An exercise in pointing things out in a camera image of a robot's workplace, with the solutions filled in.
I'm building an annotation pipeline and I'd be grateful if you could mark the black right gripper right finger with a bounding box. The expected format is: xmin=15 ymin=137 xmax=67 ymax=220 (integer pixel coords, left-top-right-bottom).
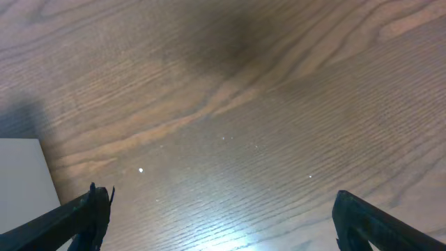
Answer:
xmin=332 ymin=190 xmax=445 ymax=251

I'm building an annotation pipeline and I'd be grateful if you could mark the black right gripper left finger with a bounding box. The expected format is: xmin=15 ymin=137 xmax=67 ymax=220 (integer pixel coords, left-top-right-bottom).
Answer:
xmin=1 ymin=183 xmax=114 ymax=251

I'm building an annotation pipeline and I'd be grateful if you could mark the white box pink inside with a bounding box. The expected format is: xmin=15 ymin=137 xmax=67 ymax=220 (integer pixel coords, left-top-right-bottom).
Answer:
xmin=1 ymin=138 xmax=61 ymax=250

